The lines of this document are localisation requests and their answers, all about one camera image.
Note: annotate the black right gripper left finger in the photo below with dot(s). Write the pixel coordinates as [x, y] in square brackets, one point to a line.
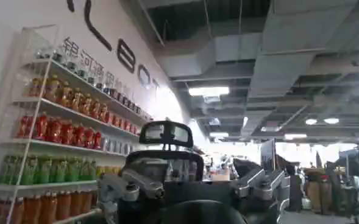
[142, 182]

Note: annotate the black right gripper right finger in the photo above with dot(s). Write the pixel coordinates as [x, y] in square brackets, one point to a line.
[260, 184]

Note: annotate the dark standing display board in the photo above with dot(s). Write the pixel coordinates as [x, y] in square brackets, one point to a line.
[268, 155]

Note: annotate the brown cardboard box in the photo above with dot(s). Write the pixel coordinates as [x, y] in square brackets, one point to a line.
[220, 177]

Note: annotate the cluttered office desk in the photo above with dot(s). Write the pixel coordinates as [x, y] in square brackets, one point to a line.
[340, 182]

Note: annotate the round ceiling lamp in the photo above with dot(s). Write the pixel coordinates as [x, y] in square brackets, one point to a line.
[331, 120]
[311, 121]

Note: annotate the white shelf with bottled drinks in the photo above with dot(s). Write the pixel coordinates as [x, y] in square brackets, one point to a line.
[60, 137]

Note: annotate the rectangular ceiling light panel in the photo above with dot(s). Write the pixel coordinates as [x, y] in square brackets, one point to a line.
[209, 91]

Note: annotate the grey ceiling air duct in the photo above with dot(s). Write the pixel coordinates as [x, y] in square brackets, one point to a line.
[284, 45]

